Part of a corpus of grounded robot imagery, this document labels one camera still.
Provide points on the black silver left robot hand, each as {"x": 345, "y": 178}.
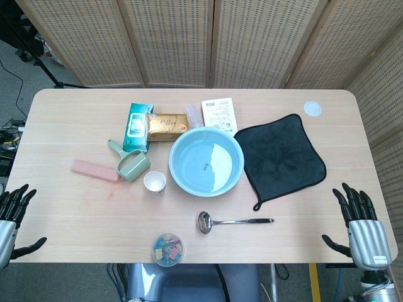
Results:
{"x": 7, "y": 232}

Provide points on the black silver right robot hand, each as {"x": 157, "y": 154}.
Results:
{"x": 368, "y": 239}

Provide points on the stainless steel ladle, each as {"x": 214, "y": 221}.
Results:
{"x": 204, "y": 221}

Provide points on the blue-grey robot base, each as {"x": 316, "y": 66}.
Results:
{"x": 189, "y": 283}

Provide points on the pink plastic case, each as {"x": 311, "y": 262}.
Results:
{"x": 91, "y": 169}

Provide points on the black microfibre cloth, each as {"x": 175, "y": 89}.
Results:
{"x": 280, "y": 157}

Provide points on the white round table cap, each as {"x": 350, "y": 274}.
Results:
{"x": 312, "y": 108}

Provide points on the green lint roller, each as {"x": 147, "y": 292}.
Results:
{"x": 133, "y": 165}

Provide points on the white floral paper cup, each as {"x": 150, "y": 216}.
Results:
{"x": 154, "y": 182}

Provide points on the clear tub of binder clips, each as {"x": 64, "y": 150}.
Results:
{"x": 168, "y": 250}

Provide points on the green wet wipes pack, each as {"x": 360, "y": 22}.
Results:
{"x": 135, "y": 126}

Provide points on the black tripod stand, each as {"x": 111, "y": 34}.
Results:
{"x": 47, "y": 70}

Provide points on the gold tissue pack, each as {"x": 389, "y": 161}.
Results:
{"x": 167, "y": 127}

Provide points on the light blue plastic basin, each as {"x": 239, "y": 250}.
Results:
{"x": 189, "y": 163}

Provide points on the white printed packet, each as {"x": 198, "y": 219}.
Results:
{"x": 218, "y": 113}

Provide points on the clear plastic wrapper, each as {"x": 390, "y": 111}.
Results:
{"x": 193, "y": 114}

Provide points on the wooden woven folding screen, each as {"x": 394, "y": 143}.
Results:
{"x": 176, "y": 41}

